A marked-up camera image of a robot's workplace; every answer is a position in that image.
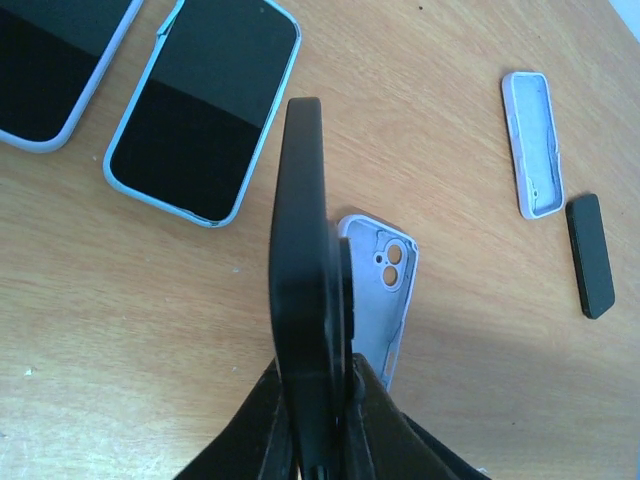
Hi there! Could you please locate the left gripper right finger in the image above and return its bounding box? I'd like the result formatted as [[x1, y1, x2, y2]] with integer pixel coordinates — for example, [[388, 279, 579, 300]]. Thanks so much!
[[342, 354, 487, 479]]

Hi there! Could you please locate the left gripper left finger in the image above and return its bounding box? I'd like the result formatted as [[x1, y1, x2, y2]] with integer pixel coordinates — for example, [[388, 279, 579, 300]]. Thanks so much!
[[176, 363, 295, 479]]

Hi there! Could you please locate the black phone case top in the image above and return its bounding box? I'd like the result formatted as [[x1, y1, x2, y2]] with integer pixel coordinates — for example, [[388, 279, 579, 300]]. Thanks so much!
[[269, 97, 347, 479]]

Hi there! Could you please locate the black phone case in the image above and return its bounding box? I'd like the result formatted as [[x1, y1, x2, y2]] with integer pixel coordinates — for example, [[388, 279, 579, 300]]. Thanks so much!
[[269, 97, 347, 479], [566, 193, 615, 320]]

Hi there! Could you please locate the black phone white edge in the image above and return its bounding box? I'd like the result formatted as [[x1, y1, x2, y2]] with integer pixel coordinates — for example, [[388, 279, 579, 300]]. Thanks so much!
[[109, 0, 299, 222]]

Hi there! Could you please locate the light blue phone case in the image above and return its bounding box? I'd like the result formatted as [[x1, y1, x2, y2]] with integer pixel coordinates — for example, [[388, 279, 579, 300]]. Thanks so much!
[[102, 0, 303, 229]]

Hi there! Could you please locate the lavender phone case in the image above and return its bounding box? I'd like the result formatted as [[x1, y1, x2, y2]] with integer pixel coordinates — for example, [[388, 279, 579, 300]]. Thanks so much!
[[0, 0, 145, 154]]

